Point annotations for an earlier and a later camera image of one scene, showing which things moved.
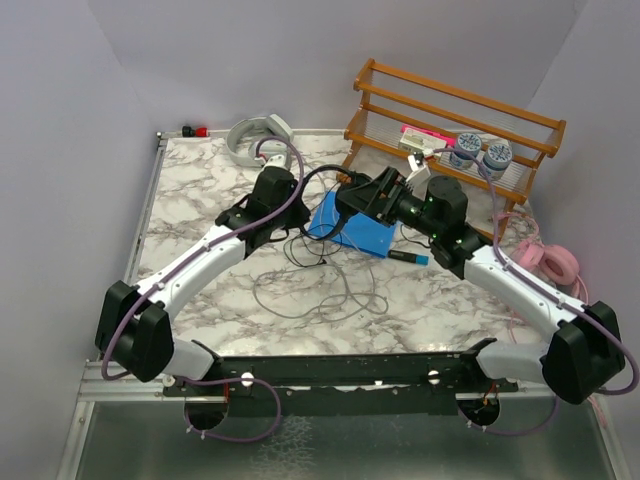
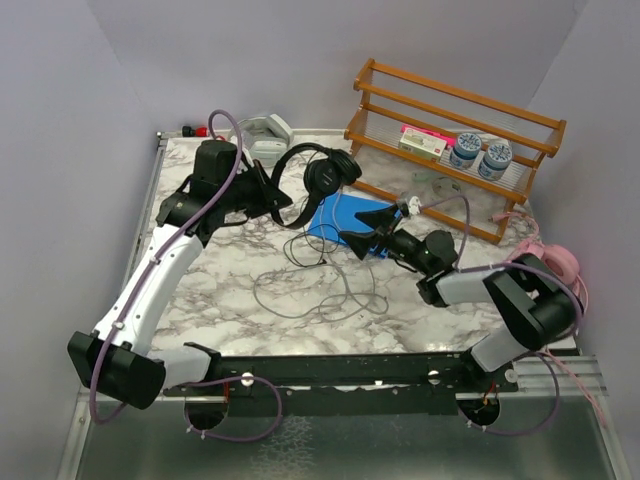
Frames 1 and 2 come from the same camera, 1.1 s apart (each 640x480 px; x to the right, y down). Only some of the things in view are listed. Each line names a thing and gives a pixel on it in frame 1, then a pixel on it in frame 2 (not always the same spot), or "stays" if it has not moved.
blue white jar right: x=495 y=160 stays
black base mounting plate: x=344 y=384 stays
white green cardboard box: x=419 y=142 stays
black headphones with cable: x=345 y=176 to x=324 y=175
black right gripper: x=368 y=199 to x=362 y=241
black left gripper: x=301 y=215 to x=270 y=196
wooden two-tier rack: x=495 y=149 stays
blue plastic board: x=356 y=231 stays
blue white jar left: x=470 y=143 stays
